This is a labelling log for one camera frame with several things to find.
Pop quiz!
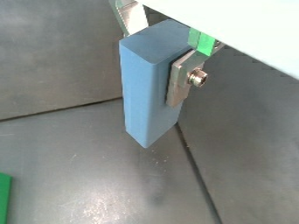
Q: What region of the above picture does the green shape sorting board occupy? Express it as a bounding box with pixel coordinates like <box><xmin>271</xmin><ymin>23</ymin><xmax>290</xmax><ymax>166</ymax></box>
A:
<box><xmin>0</xmin><ymin>173</ymin><xmax>12</xmax><ymax>224</ymax></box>

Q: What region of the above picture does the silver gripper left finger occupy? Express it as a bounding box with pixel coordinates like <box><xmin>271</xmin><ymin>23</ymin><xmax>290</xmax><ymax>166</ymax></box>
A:
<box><xmin>108</xmin><ymin>0</ymin><xmax>148</xmax><ymax>37</ymax></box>

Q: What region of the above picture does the blue rectangular block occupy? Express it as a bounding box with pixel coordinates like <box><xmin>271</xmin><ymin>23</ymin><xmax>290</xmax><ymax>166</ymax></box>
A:
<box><xmin>119</xmin><ymin>19</ymin><xmax>190</xmax><ymax>148</ymax></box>

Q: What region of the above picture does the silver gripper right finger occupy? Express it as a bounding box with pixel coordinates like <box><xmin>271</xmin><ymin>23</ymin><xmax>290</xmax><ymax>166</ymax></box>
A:
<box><xmin>166</xmin><ymin>28</ymin><xmax>225</xmax><ymax>107</ymax></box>

